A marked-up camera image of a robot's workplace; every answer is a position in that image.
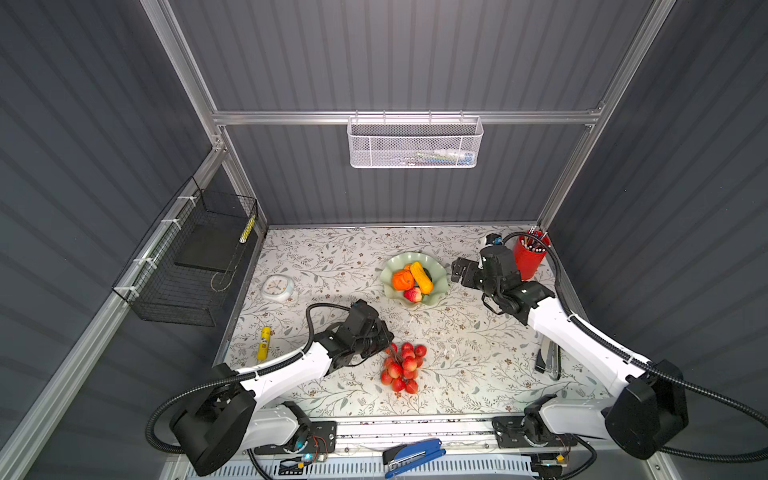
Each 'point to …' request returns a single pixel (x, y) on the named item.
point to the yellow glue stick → (264, 343)
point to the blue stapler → (401, 458)
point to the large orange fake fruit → (403, 280)
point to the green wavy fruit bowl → (398, 262)
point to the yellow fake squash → (422, 279)
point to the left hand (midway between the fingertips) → (398, 335)
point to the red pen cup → (530, 250)
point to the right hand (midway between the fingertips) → (469, 268)
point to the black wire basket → (183, 273)
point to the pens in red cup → (534, 244)
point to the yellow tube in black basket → (243, 237)
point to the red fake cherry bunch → (400, 366)
